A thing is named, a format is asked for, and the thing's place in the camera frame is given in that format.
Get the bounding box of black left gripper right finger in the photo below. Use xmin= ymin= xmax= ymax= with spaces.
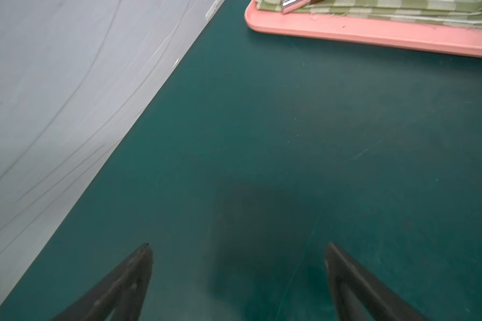
xmin=325 ymin=243 xmax=426 ymax=320

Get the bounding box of pink tray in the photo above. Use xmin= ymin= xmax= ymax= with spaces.
xmin=244 ymin=1 xmax=482 ymax=58

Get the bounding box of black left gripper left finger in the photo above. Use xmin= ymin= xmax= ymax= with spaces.
xmin=53 ymin=243 xmax=153 ymax=320

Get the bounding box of green checkered cloth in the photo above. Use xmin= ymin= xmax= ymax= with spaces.
xmin=254 ymin=0 xmax=482 ymax=29

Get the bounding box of wooden handled knife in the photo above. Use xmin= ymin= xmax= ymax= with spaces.
xmin=281 ymin=0 xmax=322 ymax=14

